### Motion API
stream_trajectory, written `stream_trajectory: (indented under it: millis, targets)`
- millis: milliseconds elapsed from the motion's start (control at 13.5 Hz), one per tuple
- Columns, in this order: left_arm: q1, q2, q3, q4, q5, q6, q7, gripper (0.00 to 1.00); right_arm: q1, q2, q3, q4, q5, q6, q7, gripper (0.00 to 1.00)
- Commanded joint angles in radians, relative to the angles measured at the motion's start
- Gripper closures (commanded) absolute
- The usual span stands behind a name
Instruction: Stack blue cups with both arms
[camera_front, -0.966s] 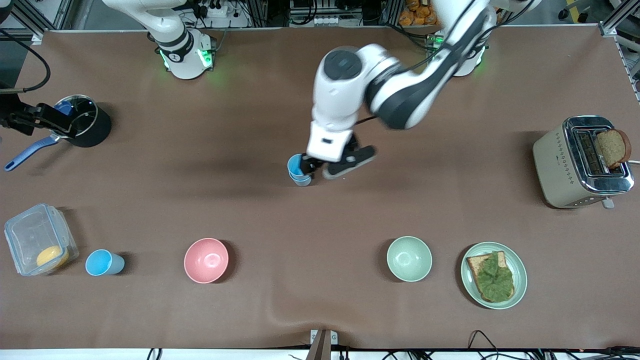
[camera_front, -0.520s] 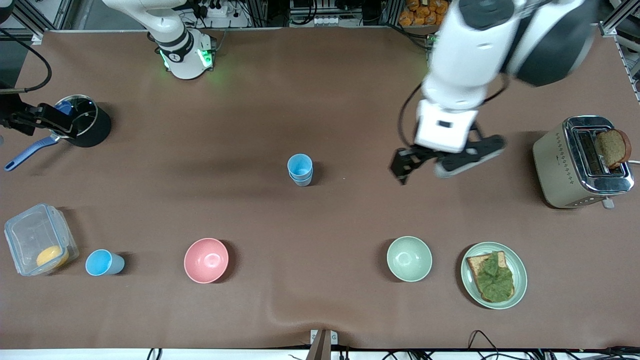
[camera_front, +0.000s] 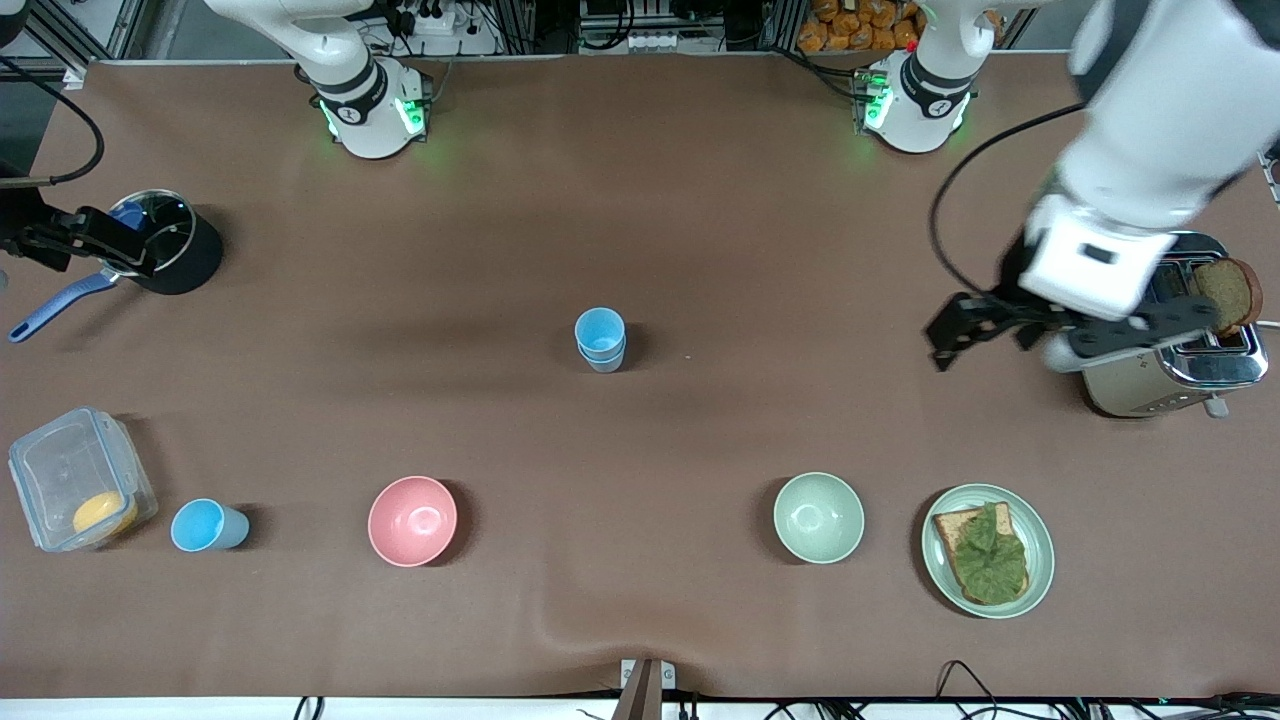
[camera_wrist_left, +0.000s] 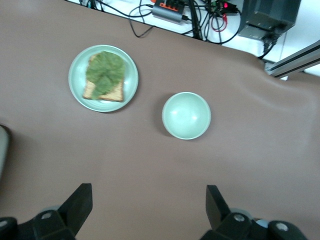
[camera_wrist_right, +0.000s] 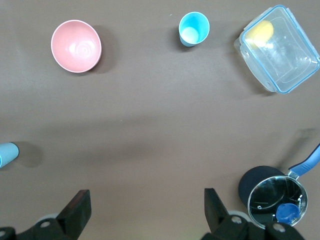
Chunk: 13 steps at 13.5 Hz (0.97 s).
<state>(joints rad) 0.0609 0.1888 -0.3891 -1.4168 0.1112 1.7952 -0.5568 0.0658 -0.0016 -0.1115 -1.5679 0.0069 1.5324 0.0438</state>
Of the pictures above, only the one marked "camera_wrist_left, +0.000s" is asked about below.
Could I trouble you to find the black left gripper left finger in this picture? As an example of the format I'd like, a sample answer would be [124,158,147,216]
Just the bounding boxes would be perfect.
[0,183,94,240]

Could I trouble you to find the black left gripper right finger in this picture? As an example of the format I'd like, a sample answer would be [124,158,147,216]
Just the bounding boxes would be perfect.
[201,185,309,240]

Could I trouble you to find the brown table mat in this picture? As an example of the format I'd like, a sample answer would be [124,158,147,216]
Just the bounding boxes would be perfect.
[0,0,320,240]

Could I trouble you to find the grey rounded object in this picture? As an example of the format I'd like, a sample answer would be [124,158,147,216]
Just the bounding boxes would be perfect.
[0,124,11,181]

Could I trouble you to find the pale green bowl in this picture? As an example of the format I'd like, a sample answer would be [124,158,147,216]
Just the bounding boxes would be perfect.
[161,91,212,141]

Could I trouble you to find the toast slice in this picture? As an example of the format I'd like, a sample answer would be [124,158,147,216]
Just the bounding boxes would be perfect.
[82,54,125,103]

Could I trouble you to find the pale green plate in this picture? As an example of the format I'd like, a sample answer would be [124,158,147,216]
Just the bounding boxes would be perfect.
[68,44,139,113]

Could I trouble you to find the green lettuce leaf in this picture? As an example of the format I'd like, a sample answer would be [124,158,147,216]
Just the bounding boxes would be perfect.
[85,50,126,100]

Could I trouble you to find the black electronics box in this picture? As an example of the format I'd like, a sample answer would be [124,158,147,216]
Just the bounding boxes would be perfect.
[237,0,302,41]

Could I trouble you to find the circuit board with red led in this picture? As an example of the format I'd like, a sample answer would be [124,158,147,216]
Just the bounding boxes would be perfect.
[206,0,238,14]

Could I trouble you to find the grey orange usb hub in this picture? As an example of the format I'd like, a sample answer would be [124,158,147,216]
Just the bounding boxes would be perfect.
[151,0,187,24]

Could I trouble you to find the aluminium profile rail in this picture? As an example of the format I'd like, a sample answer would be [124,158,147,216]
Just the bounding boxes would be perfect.
[264,39,320,79]

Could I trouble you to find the black cable at box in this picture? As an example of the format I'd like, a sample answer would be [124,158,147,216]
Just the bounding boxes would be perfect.
[256,33,279,60]

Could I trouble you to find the black curved cable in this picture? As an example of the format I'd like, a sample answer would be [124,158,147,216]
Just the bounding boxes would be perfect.
[204,9,242,46]

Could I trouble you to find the thin black looping cable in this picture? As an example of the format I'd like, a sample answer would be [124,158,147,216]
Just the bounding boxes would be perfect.
[128,0,154,39]

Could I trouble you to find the red cable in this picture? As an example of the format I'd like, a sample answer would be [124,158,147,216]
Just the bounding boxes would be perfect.
[211,13,230,33]

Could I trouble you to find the thick black cable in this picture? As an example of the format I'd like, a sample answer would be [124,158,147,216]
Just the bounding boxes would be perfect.
[187,0,204,40]

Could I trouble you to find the black cable to hub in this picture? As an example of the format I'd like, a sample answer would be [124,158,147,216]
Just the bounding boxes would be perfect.
[79,0,156,19]

